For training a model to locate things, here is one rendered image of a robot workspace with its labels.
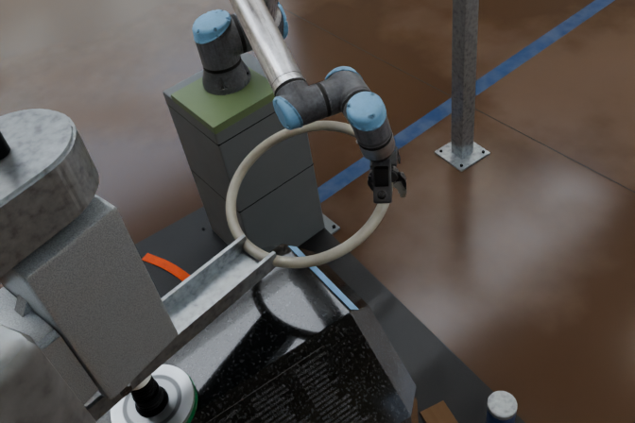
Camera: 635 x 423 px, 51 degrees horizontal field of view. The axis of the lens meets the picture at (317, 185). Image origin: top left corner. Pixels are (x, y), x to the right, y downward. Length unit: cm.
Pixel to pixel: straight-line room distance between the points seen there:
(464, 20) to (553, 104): 105
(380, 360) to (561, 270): 132
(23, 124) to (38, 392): 90
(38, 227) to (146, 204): 244
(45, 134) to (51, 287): 26
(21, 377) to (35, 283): 84
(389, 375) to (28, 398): 159
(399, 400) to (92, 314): 95
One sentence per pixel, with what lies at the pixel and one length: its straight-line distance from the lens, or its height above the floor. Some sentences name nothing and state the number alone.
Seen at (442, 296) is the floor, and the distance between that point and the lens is 291.
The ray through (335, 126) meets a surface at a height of 111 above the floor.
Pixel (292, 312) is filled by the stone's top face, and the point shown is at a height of 83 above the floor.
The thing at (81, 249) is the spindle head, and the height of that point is 152.
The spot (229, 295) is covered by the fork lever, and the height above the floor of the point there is 104.
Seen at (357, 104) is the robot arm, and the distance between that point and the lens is 161.
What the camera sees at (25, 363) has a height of 206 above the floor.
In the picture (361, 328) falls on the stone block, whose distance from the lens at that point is 189.
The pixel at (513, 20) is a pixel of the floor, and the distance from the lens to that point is 457.
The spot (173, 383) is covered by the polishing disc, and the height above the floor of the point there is 86.
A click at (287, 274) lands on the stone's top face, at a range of 198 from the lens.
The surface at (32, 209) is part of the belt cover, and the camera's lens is 115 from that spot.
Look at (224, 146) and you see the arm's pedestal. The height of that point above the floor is 77.
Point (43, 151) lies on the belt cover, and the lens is 118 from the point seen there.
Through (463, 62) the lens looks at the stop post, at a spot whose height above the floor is 59.
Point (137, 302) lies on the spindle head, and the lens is 140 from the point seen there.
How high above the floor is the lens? 235
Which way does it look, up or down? 44 degrees down
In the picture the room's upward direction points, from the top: 10 degrees counter-clockwise
